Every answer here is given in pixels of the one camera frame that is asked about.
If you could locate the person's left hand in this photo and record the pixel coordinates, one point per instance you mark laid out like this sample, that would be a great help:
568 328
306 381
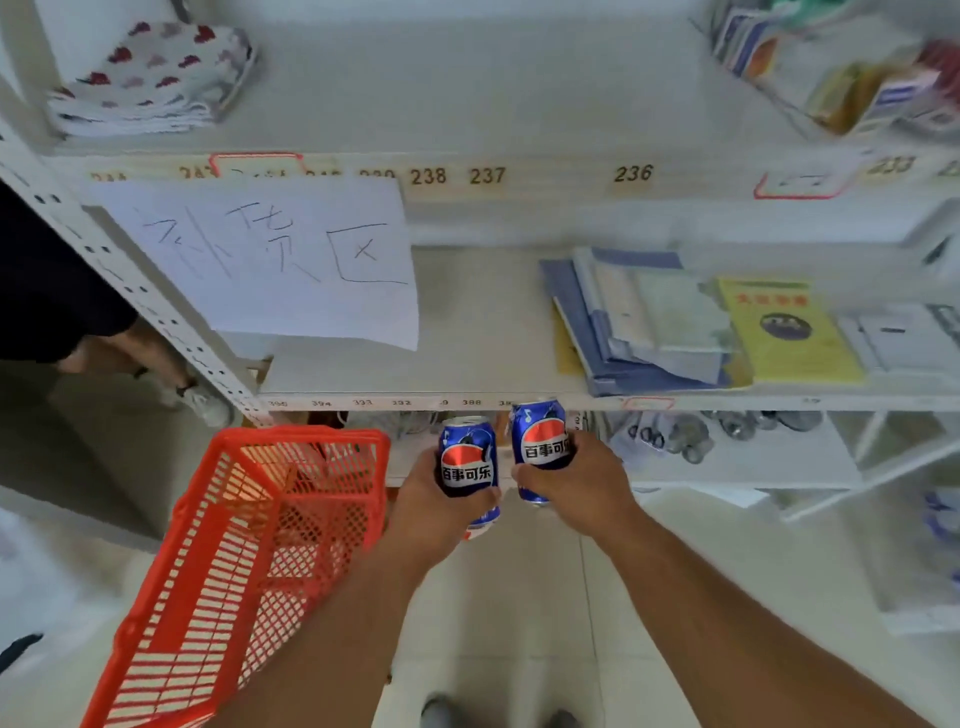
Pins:
435 529

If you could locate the person's right hand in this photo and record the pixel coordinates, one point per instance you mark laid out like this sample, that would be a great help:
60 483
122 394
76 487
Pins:
592 487

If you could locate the blue Pepsi can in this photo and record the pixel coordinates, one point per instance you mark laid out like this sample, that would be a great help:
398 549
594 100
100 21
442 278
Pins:
540 442
466 457

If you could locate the red plastic shopping basket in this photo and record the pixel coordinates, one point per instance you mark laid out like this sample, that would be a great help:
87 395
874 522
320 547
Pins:
195 525

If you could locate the person's left forearm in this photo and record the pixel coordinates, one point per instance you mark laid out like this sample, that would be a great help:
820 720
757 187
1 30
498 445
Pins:
322 652

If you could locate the person's right forearm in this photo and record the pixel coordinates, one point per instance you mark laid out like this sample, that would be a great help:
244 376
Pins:
750 637

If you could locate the person's grey shoe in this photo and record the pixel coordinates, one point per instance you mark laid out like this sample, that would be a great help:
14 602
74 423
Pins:
562 720
439 712

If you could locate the packet with black rings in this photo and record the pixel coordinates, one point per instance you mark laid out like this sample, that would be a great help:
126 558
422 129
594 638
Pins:
645 435

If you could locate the thin yellow booklet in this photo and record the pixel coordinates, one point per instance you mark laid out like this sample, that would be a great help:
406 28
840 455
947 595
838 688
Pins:
566 352

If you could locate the stack of blue folders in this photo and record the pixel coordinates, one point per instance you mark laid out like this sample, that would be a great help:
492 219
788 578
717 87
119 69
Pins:
645 330

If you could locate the group of metal lids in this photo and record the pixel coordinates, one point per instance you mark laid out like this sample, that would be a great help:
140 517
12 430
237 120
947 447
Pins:
750 424

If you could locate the white metal storage rack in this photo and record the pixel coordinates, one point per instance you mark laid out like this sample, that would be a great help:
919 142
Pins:
487 322

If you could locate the yellow book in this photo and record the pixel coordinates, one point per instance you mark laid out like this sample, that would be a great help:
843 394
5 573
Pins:
787 330

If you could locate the white paper sign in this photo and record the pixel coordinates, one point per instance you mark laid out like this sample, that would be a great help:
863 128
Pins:
285 262

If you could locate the white card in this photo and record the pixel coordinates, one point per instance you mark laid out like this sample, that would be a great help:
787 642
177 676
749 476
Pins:
892 341

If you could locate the black white booklet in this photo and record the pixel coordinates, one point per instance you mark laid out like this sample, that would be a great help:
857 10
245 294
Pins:
949 322

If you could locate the folded heart print cloth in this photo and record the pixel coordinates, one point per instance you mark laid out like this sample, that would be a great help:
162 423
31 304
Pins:
150 82

